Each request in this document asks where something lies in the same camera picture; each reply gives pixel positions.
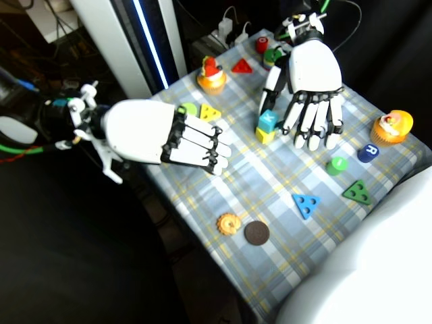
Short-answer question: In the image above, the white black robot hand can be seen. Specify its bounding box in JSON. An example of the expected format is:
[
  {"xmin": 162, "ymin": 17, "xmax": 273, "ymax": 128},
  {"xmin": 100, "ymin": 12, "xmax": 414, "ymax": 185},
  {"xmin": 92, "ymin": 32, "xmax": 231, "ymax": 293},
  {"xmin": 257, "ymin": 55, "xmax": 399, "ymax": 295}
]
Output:
[
  {"xmin": 258, "ymin": 38, "xmax": 346, "ymax": 152},
  {"xmin": 101, "ymin": 99, "xmax": 234, "ymax": 176}
]

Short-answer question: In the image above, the green yellow blue stacked toy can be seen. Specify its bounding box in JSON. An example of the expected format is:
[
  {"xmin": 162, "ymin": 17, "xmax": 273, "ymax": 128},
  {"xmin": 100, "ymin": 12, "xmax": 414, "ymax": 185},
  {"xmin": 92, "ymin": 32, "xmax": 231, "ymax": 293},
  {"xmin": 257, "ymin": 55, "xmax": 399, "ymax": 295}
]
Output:
[{"xmin": 263, "ymin": 47, "xmax": 286, "ymax": 72}]

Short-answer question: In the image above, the red cylinder block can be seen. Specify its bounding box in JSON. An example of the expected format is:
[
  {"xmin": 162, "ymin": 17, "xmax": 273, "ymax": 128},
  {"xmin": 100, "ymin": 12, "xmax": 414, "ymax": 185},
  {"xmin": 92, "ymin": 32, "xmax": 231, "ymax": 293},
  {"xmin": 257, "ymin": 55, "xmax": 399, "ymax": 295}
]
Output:
[{"xmin": 255, "ymin": 36, "xmax": 270, "ymax": 55}]

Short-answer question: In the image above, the green round disc block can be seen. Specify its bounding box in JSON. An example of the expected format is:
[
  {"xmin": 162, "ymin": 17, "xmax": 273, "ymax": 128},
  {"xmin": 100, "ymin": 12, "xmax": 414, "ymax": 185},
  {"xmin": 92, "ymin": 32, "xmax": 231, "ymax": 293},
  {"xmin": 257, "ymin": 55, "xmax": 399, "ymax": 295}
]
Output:
[{"xmin": 180, "ymin": 102, "xmax": 199, "ymax": 118}]

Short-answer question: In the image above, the cyan letter cube block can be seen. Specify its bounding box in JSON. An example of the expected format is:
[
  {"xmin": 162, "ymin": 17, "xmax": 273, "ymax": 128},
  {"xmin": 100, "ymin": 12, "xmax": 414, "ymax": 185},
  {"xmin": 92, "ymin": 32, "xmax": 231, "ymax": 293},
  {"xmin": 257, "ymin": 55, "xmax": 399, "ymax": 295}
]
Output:
[{"xmin": 258, "ymin": 109, "xmax": 280, "ymax": 133}]

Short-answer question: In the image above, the red triangle block with holes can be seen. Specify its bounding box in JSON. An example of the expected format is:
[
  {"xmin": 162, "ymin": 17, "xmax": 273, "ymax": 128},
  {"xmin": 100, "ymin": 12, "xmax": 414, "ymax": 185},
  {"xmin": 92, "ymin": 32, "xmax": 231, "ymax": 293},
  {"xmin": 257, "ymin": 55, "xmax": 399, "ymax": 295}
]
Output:
[{"xmin": 231, "ymin": 57, "xmax": 254, "ymax": 74}]

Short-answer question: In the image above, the yellow triangle block with holes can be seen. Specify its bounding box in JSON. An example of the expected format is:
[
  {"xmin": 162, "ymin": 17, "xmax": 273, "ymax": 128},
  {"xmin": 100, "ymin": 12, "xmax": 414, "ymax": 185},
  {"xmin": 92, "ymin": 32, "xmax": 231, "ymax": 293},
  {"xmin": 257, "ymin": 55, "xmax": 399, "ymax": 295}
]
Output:
[{"xmin": 198, "ymin": 103, "xmax": 223, "ymax": 123}]

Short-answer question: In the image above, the white charger plug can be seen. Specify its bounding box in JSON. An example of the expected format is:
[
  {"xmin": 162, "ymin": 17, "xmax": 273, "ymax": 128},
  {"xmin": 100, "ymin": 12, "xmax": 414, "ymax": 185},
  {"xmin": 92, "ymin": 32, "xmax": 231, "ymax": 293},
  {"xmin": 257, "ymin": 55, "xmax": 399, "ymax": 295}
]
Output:
[
  {"xmin": 234, "ymin": 22, "xmax": 252, "ymax": 45},
  {"xmin": 218, "ymin": 17, "xmax": 234, "ymax": 38}
]

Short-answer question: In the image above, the yellow cube block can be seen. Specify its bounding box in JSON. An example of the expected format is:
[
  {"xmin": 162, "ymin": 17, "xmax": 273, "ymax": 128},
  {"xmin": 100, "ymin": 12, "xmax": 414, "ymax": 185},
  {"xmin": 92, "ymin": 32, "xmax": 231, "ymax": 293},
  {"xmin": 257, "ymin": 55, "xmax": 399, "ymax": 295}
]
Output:
[{"xmin": 255, "ymin": 126, "xmax": 277, "ymax": 146}]

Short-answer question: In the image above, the toy cupcake with red topping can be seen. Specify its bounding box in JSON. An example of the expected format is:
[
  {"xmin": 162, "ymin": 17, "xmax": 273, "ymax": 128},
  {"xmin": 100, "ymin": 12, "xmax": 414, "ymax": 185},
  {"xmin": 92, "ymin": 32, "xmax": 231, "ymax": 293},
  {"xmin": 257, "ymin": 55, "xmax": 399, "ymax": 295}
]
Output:
[{"xmin": 196, "ymin": 55, "xmax": 227, "ymax": 97}]

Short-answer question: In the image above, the white power strip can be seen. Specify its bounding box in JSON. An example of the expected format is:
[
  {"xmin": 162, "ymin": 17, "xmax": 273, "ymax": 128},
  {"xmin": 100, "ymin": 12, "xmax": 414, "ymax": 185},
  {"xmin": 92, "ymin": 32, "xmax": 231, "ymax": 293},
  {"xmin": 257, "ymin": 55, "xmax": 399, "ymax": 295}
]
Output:
[{"xmin": 209, "ymin": 30, "xmax": 237, "ymax": 49}]

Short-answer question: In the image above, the toy cupcake with cream topping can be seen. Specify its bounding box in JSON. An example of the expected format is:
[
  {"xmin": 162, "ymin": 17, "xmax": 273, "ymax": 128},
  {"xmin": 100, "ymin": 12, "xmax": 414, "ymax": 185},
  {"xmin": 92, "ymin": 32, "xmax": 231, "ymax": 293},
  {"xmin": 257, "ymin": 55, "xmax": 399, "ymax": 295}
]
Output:
[{"xmin": 370, "ymin": 109, "xmax": 414, "ymax": 148}]

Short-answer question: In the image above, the green cylinder block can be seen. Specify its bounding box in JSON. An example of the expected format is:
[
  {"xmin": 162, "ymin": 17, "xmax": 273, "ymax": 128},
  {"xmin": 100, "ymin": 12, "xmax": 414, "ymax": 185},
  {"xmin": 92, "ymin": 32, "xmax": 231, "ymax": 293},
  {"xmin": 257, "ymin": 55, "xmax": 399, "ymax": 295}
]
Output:
[{"xmin": 325, "ymin": 156, "xmax": 350, "ymax": 177}]

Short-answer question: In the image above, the blue letter cylinder block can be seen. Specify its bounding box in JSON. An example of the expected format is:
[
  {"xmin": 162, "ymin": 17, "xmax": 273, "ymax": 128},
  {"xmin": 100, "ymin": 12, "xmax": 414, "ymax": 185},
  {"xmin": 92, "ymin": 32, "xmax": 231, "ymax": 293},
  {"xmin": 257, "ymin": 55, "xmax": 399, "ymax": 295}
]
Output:
[{"xmin": 357, "ymin": 143, "xmax": 380, "ymax": 164}]

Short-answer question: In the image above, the white column with blue strip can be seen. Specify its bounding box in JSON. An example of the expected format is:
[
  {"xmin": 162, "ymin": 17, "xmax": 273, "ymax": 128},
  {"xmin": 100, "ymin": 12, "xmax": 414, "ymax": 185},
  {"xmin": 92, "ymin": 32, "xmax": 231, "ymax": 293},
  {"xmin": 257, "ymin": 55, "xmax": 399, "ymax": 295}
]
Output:
[{"xmin": 69, "ymin": 0, "xmax": 188, "ymax": 99}]

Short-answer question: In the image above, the blue yellow plaid tablecloth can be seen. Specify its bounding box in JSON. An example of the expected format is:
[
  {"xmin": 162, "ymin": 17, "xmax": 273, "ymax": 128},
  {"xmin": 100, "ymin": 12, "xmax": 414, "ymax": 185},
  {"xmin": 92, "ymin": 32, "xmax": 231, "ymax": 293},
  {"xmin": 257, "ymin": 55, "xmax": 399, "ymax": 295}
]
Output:
[{"xmin": 144, "ymin": 29, "xmax": 425, "ymax": 324}]

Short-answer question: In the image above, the white box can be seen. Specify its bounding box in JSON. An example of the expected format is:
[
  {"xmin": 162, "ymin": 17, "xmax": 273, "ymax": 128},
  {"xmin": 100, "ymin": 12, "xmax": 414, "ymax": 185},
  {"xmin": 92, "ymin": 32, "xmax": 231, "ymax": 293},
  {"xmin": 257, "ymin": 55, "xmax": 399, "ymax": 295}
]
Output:
[{"xmin": 25, "ymin": 0, "xmax": 80, "ymax": 43}]

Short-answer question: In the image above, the green triangle block with holes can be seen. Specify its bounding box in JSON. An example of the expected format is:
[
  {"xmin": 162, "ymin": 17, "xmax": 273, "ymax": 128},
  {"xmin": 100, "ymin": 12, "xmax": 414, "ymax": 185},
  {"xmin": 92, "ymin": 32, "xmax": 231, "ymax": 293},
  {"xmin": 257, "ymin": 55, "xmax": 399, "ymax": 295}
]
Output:
[{"xmin": 342, "ymin": 180, "xmax": 373, "ymax": 207}]

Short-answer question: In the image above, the blue triangle block with holes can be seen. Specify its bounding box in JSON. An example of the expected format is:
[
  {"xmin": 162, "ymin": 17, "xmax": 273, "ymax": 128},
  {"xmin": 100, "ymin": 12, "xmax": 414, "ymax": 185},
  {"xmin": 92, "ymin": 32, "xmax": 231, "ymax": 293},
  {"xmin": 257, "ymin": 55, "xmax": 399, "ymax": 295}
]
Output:
[{"xmin": 292, "ymin": 193, "xmax": 321, "ymax": 221}]

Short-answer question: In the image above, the dark chocolate cookie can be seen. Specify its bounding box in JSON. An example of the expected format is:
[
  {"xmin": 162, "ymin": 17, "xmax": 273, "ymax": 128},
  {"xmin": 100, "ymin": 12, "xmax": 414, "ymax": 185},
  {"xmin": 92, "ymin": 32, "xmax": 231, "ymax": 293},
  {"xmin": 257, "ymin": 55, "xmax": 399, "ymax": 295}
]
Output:
[{"xmin": 244, "ymin": 220, "xmax": 271, "ymax": 246}]

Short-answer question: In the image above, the large white panel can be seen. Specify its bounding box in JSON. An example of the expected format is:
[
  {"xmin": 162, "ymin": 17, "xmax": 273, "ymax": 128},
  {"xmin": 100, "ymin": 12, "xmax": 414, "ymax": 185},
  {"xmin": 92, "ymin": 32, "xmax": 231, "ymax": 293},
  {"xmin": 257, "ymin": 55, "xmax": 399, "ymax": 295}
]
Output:
[{"xmin": 275, "ymin": 167, "xmax": 432, "ymax": 324}]

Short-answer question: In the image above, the thin black cable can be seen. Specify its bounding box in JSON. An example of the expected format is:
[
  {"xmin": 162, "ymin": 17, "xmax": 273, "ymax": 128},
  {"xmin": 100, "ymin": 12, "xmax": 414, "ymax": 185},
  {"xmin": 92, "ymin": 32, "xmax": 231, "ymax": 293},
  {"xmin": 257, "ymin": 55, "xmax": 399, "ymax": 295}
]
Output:
[{"xmin": 333, "ymin": 0, "xmax": 362, "ymax": 52}]

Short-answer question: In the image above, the green cable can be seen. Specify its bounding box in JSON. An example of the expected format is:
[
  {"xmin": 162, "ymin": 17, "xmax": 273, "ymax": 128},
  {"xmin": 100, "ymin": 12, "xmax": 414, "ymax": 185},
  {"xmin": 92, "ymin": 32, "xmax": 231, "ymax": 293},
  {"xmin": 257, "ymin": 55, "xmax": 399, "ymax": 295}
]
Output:
[{"xmin": 0, "ymin": 143, "xmax": 47, "ymax": 157}]

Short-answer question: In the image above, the red cable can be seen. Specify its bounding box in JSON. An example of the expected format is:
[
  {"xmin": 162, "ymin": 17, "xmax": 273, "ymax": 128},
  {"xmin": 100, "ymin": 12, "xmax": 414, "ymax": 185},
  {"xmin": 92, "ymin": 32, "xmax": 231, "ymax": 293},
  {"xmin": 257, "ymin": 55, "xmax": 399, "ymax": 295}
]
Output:
[{"xmin": 0, "ymin": 148, "xmax": 38, "ymax": 165}]

